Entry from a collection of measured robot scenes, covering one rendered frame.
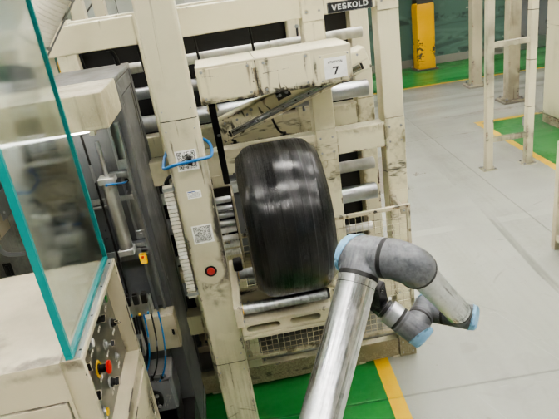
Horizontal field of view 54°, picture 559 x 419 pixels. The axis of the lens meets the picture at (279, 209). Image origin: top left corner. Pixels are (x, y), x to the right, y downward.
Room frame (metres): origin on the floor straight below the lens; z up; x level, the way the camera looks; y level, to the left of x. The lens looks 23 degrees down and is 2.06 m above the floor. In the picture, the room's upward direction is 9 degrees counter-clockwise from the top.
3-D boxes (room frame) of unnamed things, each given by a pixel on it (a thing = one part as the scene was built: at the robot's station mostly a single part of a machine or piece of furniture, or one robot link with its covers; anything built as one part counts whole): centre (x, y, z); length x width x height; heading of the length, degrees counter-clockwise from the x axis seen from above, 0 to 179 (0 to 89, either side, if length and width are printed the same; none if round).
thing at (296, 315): (1.83, 0.04, 0.84); 0.36 x 0.09 x 0.06; 94
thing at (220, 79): (2.27, -0.06, 1.71); 0.61 x 0.25 x 0.15; 94
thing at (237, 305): (1.96, 0.22, 0.90); 0.40 x 0.03 x 0.10; 4
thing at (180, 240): (1.89, 0.38, 1.19); 0.05 x 0.04 x 0.48; 4
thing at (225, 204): (2.33, 0.29, 1.05); 0.20 x 0.15 x 0.30; 94
